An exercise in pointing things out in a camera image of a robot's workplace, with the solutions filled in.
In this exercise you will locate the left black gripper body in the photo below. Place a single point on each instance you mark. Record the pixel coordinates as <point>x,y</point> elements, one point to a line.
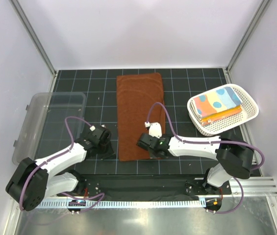
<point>102,146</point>

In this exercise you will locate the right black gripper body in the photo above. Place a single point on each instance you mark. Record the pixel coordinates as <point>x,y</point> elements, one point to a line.
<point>152,154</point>

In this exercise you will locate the dark brown towel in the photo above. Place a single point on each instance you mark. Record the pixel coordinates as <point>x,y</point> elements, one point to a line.
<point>135,96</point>

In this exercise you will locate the light blue orange towel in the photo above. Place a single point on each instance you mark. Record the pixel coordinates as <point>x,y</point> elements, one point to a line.
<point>215,102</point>

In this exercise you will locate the yellow blue patterned towel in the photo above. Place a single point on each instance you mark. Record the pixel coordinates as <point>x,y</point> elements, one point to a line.
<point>222,114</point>

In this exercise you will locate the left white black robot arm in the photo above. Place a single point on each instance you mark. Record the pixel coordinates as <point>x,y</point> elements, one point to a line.
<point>34,180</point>

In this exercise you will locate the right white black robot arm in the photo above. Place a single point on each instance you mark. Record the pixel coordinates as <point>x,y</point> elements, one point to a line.
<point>234,158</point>

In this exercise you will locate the clear plastic bin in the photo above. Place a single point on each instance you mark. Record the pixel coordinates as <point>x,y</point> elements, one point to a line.
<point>43,131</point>

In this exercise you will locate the black grid mat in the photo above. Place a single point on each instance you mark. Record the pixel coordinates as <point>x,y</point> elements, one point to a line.
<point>171,165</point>

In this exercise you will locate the white perforated plastic basket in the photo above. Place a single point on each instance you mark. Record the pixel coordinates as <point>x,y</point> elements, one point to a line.
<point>218,123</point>

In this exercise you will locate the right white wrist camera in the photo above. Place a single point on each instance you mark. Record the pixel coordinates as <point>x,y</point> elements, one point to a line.
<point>154,129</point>

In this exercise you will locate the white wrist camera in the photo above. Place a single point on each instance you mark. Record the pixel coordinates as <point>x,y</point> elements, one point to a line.
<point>92,128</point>
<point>154,129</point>

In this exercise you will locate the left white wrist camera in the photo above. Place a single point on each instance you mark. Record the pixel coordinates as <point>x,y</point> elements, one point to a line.
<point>92,128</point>

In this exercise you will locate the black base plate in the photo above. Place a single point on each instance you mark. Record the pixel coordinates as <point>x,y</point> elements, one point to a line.
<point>171,187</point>

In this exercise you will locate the slotted cable duct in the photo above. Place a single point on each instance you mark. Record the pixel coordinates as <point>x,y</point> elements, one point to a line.
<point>69,203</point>

